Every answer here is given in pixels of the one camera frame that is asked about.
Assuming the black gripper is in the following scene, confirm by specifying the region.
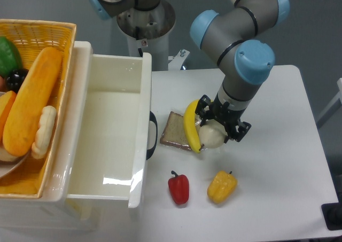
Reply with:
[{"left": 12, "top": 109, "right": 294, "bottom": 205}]
[{"left": 195, "top": 95, "right": 251, "bottom": 143}]

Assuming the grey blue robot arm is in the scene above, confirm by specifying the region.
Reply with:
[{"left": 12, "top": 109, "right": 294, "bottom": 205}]
[{"left": 89, "top": 0, "right": 290, "bottom": 142}]

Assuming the open upper white drawer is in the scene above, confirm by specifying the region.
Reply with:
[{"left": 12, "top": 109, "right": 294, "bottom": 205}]
[{"left": 66, "top": 52, "right": 153, "bottom": 209}]

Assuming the white drawer cabinet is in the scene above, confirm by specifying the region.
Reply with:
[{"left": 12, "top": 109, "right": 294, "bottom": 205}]
[{"left": 1, "top": 42, "right": 142, "bottom": 229}]

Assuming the yellow banana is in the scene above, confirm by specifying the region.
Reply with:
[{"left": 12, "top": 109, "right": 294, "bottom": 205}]
[{"left": 183, "top": 99, "right": 201, "bottom": 153}]

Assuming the wrapped brown bread slice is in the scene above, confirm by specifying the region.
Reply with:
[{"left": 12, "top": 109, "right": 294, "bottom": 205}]
[{"left": 160, "top": 111, "right": 192, "bottom": 151}]

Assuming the yellow bell pepper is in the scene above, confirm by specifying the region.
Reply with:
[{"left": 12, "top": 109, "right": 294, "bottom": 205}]
[{"left": 207, "top": 170, "right": 238, "bottom": 204}]

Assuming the red bell pepper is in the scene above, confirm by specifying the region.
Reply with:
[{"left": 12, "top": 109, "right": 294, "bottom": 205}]
[{"left": 168, "top": 170, "right": 190, "bottom": 205}]

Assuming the black device at edge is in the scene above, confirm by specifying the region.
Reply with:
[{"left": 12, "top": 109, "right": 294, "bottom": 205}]
[{"left": 321, "top": 202, "right": 341, "bottom": 231}]

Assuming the small cream squash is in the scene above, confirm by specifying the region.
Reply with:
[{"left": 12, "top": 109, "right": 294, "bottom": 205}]
[{"left": 31, "top": 106, "right": 57, "bottom": 159}]

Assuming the long orange bread loaf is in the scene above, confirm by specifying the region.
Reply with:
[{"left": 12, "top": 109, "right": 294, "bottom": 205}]
[{"left": 3, "top": 47, "right": 63, "bottom": 157}]

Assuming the yellow wicker basket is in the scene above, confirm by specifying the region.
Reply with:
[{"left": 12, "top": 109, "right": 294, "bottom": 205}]
[{"left": 1, "top": 19, "right": 76, "bottom": 199}]

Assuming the black round fruit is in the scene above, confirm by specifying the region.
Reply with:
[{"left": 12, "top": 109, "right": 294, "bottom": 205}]
[{"left": 5, "top": 68, "right": 28, "bottom": 93}]

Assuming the orange fruit slice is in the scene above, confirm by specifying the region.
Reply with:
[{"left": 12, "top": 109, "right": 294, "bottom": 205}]
[{"left": 0, "top": 91, "right": 17, "bottom": 138}]

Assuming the green bell pepper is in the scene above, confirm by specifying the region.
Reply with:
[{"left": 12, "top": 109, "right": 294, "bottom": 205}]
[{"left": 0, "top": 36, "right": 23, "bottom": 78}]

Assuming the red fruit at edge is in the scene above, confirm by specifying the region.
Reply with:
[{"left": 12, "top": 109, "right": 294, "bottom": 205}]
[{"left": 0, "top": 77, "right": 6, "bottom": 91}]

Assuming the white metal bracket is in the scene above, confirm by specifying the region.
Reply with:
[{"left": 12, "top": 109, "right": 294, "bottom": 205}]
[{"left": 168, "top": 49, "right": 190, "bottom": 71}]

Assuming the black drawer handle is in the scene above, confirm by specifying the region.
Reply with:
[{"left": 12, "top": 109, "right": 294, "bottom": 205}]
[{"left": 146, "top": 111, "right": 158, "bottom": 160}]

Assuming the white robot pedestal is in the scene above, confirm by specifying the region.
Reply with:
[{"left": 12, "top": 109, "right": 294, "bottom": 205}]
[{"left": 116, "top": 0, "right": 176, "bottom": 71}]

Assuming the white frame at right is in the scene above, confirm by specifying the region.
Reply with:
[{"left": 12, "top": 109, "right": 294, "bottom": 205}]
[{"left": 316, "top": 78, "right": 341, "bottom": 129}]

